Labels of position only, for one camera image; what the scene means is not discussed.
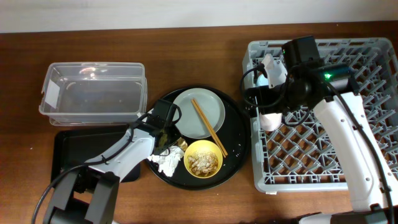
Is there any light blue plastic cup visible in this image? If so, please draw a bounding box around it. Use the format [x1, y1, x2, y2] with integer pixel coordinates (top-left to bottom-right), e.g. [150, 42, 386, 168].
[256, 74, 269, 87]

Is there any pink plastic cup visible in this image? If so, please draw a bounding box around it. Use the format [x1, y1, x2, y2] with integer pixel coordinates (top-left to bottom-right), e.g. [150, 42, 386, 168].
[259, 113, 282, 131]

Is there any white tissue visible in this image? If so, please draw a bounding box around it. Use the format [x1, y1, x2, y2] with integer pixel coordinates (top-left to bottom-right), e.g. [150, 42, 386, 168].
[147, 146, 185, 177]

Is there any yellow bowl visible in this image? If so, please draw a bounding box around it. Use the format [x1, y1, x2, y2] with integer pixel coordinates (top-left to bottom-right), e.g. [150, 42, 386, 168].
[183, 140, 223, 179]

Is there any gold coffee sachet wrapper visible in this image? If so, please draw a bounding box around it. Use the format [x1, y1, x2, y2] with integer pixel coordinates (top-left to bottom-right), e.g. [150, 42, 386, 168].
[176, 138, 188, 151]

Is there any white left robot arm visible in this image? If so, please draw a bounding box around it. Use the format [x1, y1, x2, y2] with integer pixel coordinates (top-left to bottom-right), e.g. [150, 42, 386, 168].
[31, 125, 182, 223]

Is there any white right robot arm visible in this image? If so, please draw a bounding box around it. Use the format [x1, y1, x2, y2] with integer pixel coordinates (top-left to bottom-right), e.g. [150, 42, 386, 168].
[240, 62, 397, 223]

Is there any grey dishwasher rack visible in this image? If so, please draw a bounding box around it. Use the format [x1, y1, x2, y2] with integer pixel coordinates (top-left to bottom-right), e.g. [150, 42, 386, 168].
[250, 38, 397, 194]

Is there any clear plastic waste bin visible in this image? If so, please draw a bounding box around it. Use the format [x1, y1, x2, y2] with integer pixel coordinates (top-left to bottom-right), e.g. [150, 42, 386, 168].
[39, 62, 147, 126]

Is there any grey round plate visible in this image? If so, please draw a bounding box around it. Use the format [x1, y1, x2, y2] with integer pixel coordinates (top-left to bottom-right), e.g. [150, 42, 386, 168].
[173, 88, 225, 139]

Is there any wooden chopstick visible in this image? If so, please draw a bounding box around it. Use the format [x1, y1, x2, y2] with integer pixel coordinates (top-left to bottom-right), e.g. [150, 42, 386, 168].
[191, 98, 228, 157]
[193, 98, 229, 156]

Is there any black round tray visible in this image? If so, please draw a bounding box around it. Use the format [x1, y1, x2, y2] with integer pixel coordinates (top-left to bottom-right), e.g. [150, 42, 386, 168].
[145, 85, 251, 190]

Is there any black rectangular tray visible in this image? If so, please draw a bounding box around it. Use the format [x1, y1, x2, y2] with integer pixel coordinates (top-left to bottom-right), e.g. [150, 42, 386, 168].
[50, 125, 127, 180]

